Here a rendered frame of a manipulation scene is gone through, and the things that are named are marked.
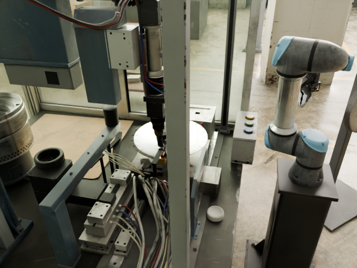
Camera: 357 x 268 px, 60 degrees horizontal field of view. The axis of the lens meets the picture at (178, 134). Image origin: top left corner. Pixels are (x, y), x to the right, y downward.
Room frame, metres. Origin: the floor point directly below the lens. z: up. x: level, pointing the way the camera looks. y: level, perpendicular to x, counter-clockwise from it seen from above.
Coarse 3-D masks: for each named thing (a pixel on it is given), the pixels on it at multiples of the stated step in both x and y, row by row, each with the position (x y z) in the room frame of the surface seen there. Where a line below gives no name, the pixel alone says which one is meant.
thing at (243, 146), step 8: (240, 112) 1.49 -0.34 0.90; (248, 112) 1.48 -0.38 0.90; (256, 112) 1.48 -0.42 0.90; (240, 120) 1.40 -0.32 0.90; (248, 120) 1.40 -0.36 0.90; (256, 120) 1.40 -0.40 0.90; (240, 128) 1.32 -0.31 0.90; (256, 128) 1.32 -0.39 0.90; (240, 136) 1.25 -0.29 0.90; (248, 136) 1.24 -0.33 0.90; (256, 136) 1.24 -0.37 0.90; (240, 144) 1.23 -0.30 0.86; (248, 144) 1.22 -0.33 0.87; (232, 152) 1.24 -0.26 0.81; (240, 152) 1.23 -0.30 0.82; (248, 152) 1.22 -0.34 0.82; (232, 160) 1.25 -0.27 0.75; (240, 160) 1.23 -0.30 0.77; (248, 160) 1.22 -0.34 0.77
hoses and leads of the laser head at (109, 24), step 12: (120, 0) 0.89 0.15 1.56; (120, 12) 0.84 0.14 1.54; (84, 24) 0.75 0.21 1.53; (96, 24) 0.77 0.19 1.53; (108, 24) 0.79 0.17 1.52; (144, 36) 1.01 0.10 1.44; (144, 60) 0.99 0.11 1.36; (144, 72) 0.98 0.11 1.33; (144, 84) 0.99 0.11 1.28; (156, 84) 0.98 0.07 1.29
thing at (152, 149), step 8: (144, 128) 1.25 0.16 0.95; (192, 128) 1.24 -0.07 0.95; (200, 128) 1.24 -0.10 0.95; (136, 136) 1.18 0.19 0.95; (144, 136) 1.18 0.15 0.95; (152, 136) 1.18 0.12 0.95; (192, 136) 1.17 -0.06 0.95; (200, 136) 1.17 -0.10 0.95; (136, 144) 1.12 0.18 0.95; (144, 144) 1.12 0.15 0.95; (152, 144) 1.12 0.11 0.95; (192, 144) 1.11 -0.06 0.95; (200, 144) 1.11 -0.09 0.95; (144, 152) 1.06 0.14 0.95; (152, 152) 1.06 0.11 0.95; (192, 152) 1.05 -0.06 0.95
